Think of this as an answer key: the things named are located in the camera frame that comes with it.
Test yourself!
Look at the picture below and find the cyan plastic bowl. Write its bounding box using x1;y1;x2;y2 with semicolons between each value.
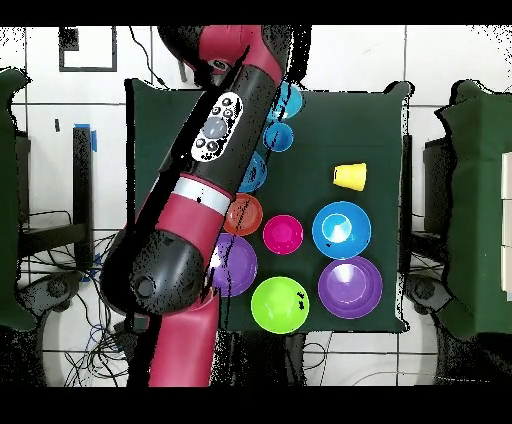
275;81;304;121

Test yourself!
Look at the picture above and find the black bench frame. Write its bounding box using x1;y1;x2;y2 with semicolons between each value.
17;125;94;271

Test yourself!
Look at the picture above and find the black floor cable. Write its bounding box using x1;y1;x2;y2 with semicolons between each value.
128;25;170;90

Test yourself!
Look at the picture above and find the yellow plastic cup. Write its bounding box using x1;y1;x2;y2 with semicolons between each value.
332;162;368;192

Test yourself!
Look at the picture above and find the small blue plastic bowl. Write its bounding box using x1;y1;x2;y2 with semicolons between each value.
238;150;268;194

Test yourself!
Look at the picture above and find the green covered side table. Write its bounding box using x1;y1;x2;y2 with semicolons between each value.
435;79;512;341
0;67;37;333

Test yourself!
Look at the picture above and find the purple plastic bowl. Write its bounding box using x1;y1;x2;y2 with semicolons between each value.
207;232;259;298
317;256;384;320

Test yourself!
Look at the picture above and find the black square frame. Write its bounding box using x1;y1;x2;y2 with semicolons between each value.
58;25;118;74

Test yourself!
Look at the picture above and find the green plastic bowl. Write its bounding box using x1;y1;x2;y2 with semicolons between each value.
250;276;310;335

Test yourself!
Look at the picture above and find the grey office chair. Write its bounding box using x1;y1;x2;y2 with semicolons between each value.
404;273;453;317
19;271;85;313

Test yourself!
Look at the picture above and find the bundle of floor cables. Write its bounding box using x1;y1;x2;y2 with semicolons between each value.
19;209;133;387

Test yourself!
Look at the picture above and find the dark green table cloth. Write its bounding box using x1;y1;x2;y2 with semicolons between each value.
125;78;413;333

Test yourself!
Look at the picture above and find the orange plastic bowl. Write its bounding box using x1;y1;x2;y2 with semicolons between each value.
222;192;264;237

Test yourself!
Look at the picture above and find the blue tape piece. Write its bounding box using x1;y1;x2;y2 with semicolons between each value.
73;123;98;153
81;253;102;283

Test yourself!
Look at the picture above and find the large blue plastic bowl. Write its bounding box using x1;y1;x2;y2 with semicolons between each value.
311;200;372;261

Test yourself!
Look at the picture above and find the pink plastic bowl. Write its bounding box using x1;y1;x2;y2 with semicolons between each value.
262;214;305;256

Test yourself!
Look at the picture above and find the black cabinet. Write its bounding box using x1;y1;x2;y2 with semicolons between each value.
423;137;455;235

